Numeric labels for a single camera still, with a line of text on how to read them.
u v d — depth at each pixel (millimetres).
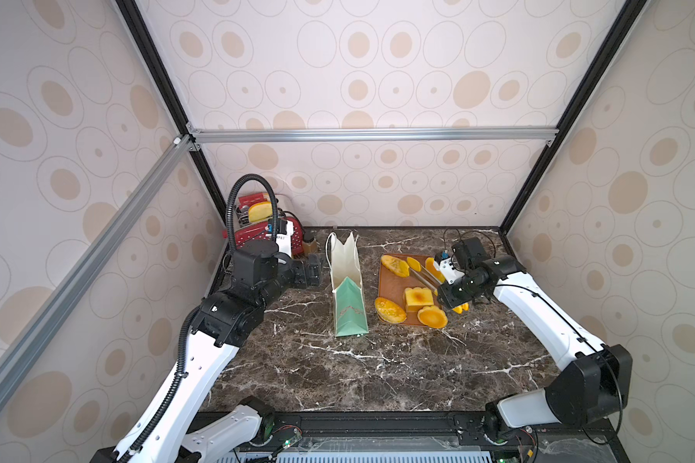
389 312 897
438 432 747
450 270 741
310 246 1058
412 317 922
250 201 996
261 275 465
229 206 421
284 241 563
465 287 686
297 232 1035
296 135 1911
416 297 938
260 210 972
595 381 402
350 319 863
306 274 566
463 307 743
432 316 894
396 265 1030
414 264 946
